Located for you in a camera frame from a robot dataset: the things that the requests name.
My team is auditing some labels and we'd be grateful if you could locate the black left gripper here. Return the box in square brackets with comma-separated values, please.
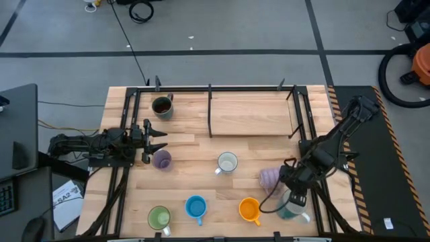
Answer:
[129, 118, 169, 165]

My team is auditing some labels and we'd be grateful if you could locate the smooth purple mug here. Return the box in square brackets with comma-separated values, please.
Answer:
[150, 149, 173, 172]

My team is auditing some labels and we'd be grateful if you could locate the lilac ribbed mug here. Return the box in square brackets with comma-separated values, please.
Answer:
[257, 167, 285, 198]

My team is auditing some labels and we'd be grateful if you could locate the dark green speckled mug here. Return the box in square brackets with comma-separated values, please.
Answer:
[150, 93, 175, 121]

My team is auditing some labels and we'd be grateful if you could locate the teal mug with white handle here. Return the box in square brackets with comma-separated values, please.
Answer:
[275, 189, 312, 225]

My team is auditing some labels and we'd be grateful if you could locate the orange faceted mug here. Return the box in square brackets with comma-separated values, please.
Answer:
[238, 197, 262, 227]

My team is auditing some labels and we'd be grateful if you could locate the blue white leaf-print mug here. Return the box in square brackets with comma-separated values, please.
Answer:
[214, 151, 239, 176]

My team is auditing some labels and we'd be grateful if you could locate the green mug with white handle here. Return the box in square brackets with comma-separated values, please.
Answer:
[146, 204, 173, 237]

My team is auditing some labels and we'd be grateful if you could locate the blue faceted mug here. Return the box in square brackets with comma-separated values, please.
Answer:
[184, 194, 208, 227]

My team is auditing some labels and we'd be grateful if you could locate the black hazard-striped floor mat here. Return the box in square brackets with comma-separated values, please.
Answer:
[327, 85, 430, 238]

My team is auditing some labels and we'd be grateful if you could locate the white printed booklet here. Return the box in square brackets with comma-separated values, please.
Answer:
[52, 179, 85, 233]

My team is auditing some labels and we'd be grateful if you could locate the grey desk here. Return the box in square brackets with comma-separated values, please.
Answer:
[0, 83, 54, 242]

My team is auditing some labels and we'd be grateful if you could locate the black computer mouse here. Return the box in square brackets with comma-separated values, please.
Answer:
[21, 216, 46, 242]

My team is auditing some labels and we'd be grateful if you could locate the black keyboard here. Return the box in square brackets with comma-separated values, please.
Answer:
[0, 179, 17, 218]

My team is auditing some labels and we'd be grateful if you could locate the orange vacuum cleaner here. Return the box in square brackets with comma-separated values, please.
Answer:
[399, 42, 430, 87]

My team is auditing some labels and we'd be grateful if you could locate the black equipment case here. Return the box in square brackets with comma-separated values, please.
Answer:
[394, 0, 430, 43]

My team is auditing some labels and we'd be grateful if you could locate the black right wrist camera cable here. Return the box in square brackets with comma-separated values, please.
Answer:
[258, 157, 297, 214]

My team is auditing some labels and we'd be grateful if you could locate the black metal table frame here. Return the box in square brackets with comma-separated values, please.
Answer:
[77, 75, 362, 242]

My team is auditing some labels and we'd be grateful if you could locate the wooden shelf with black frame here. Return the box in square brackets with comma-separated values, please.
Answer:
[207, 79, 303, 139]

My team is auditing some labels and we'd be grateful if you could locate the yellow floor cable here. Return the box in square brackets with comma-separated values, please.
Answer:
[37, 119, 101, 133]

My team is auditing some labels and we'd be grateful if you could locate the long black floor cable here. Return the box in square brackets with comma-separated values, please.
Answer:
[107, 0, 151, 85]

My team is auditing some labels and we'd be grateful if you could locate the coiled black cable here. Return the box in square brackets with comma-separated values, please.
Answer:
[128, 0, 155, 24]

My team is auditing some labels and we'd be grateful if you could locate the black vacuum hose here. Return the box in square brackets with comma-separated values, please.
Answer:
[378, 42, 430, 109]

